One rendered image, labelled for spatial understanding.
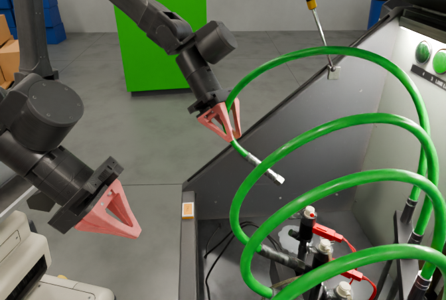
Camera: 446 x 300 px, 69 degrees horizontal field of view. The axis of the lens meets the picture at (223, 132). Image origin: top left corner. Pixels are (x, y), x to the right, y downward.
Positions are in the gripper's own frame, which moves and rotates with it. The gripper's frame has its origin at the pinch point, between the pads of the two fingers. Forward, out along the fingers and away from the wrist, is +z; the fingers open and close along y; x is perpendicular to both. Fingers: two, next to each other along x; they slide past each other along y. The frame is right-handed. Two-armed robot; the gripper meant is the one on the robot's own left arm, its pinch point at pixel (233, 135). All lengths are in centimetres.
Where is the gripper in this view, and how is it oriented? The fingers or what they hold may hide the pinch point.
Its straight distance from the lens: 66.6
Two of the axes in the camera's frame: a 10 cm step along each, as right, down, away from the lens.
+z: 4.8, 8.7, -0.9
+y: 5.6, -2.3, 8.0
